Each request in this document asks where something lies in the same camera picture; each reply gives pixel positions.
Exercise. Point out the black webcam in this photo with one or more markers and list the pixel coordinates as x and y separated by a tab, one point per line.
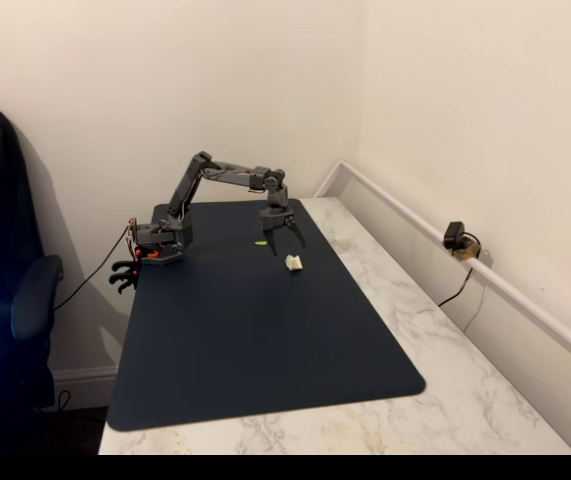
452	234

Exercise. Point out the white wall trim rail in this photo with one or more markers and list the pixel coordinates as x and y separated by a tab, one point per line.
390	196

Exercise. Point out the black clamp with orange pads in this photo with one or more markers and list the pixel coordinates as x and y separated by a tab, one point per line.
127	266
124	284

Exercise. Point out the white baseboard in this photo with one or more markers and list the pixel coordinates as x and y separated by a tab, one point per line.
85	382

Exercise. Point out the brown webcam mount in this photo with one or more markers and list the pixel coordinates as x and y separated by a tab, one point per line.
467	251

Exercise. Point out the black office chair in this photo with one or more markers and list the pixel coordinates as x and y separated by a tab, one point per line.
5	240

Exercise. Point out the dark desk mat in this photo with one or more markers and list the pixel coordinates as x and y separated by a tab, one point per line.
245	325

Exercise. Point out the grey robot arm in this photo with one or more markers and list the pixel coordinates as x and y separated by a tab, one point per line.
190	180

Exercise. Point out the small white block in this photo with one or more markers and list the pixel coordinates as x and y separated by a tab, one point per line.
294	263

